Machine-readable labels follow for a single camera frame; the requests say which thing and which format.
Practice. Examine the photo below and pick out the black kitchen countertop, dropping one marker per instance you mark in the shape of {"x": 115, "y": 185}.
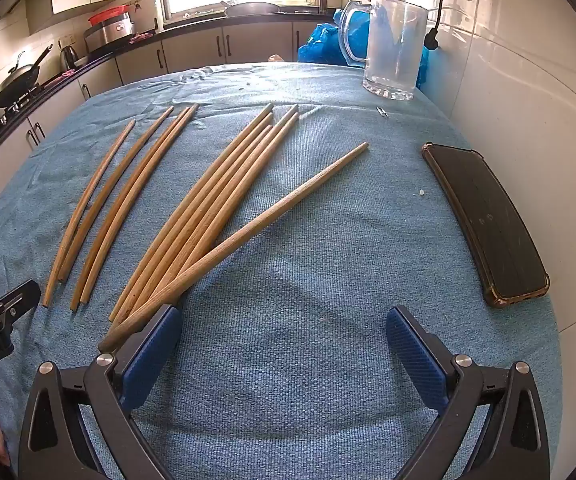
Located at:
{"x": 178, "y": 30}

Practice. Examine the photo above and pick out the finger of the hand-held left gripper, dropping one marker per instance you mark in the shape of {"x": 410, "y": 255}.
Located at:
{"x": 13, "y": 302}

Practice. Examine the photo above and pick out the small metal clip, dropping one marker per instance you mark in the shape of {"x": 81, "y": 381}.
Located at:
{"x": 382, "y": 111}

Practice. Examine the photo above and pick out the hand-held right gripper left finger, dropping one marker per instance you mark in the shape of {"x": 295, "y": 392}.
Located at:
{"x": 150, "y": 360}

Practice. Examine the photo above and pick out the pink cloth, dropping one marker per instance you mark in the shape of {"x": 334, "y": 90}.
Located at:
{"x": 66, "y": 74}
{"x": 140, "y": 36}

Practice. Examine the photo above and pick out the clear glass jug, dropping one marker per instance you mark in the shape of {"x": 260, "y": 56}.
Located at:
{"x": 393, "y": 45}

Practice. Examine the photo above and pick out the steel pot with red lid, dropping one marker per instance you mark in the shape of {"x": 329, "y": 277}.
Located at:
{"x": 110, "y": 27}

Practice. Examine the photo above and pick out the steel kettle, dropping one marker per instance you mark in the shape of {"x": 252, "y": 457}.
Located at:
{"x": 68, "y": 57}

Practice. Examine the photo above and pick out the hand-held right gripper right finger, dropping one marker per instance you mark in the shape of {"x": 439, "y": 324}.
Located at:
{"x": 415, "y": 355}

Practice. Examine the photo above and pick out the black smartphone in case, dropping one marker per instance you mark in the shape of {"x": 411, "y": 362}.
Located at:
{"x": 483, "y": 220}

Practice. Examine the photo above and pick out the black wok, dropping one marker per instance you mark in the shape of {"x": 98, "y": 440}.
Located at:
{"x": 15, "y": 85}

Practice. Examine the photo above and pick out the blue plastic bag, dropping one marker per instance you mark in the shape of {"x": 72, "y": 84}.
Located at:
{"x": 318, "y": 45}

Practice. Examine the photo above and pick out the white base kitchen cabinets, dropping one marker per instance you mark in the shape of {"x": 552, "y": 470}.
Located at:
{"x": 193, "y": 52}

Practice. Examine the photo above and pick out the blue towel table cover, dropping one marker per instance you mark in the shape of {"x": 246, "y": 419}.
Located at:
{"x": 318, "y": 285}

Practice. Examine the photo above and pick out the black gas stove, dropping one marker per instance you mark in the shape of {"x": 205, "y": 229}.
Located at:
{"x": 18, "y": 106}

